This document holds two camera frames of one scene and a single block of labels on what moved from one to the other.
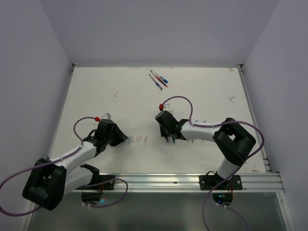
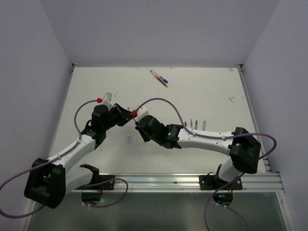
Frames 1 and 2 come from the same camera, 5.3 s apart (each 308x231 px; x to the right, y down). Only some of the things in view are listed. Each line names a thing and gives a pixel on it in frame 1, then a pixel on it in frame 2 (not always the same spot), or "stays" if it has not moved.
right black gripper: (163, 132) to (145, 137)
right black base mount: (209, 182) stays
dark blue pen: (157, 84) to (134, 113)
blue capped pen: (160, 77) stays
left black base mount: (95, 197) stays
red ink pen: (160, 81) stays
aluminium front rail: (268, 182) stays
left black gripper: (120, 136) to (124, 114)
